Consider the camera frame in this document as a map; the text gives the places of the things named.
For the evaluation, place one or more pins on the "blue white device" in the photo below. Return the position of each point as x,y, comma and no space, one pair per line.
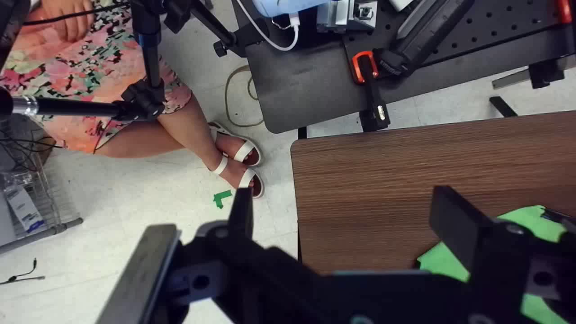
279,8

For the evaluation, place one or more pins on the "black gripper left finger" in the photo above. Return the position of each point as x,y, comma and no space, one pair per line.
239,211

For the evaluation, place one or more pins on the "person in floral dress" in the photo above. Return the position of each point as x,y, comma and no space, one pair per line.
90,65

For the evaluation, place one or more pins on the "black tripod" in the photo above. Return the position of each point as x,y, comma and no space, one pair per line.
147,54

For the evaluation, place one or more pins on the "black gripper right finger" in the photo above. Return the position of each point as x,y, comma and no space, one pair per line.
461,220

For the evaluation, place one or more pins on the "black handheld device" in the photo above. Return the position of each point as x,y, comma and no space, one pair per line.
419,36

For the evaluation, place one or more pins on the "grey metal box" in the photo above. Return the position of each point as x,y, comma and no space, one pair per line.
344,13

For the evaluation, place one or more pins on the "black perforated cart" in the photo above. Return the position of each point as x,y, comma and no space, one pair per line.
324,83

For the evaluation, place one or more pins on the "green cloth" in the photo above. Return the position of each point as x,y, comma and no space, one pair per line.
446,261

